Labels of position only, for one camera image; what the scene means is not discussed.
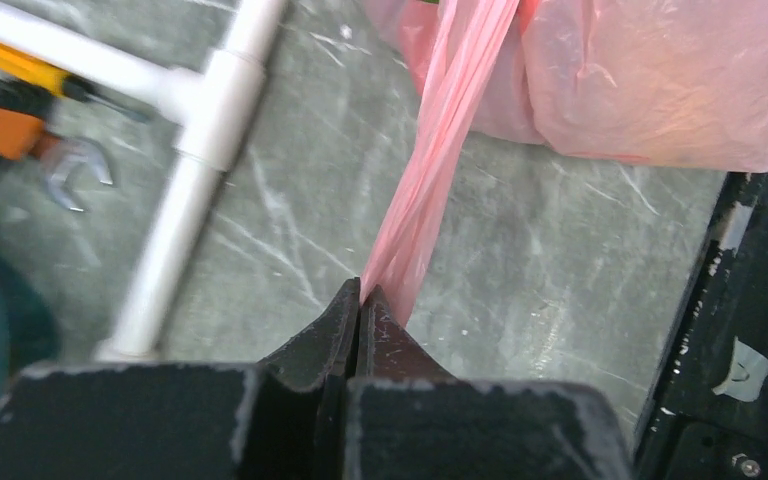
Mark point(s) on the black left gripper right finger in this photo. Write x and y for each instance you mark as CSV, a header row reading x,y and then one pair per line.
x,y
406,417

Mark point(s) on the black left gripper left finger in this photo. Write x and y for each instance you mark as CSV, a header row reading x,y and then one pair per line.
x,y
279,418

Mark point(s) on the pink peach-print plastic bag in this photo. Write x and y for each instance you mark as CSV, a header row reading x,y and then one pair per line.
x,y
663,83

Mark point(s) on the white pvc pipe assembly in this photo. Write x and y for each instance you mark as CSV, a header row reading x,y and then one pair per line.
x,y
214,110

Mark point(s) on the silver wrench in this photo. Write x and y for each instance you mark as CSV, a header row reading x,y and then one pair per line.
x,y
63,159

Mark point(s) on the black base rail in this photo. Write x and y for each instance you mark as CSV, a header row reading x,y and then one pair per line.
x,y
706,416

